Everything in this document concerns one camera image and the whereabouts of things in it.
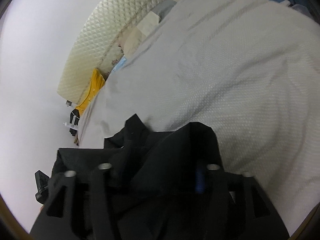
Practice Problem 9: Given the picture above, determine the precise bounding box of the black large jacket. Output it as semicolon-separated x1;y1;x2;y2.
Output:
51;115;224;239

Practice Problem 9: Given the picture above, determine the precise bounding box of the wooden nightstand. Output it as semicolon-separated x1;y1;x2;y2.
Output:
74;135;80;146

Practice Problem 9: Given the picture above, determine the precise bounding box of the black item on nightstand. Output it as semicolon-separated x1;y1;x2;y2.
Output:
69;109;80;136

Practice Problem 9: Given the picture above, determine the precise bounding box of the yellow pillow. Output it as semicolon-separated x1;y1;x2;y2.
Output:
75;68;105;116

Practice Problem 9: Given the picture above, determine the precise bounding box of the grey patterned bed duvet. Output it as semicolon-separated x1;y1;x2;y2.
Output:
79;0;319;233

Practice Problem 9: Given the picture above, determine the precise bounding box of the cream quilted headboard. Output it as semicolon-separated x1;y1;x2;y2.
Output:
57;0;164;104

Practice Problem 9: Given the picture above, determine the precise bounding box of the light blue bed sheet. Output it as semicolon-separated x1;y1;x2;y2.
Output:
111;56;127;74

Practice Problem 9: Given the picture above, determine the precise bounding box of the beige grey patchwork pillow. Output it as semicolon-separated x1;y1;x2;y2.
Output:
119;0;177;58

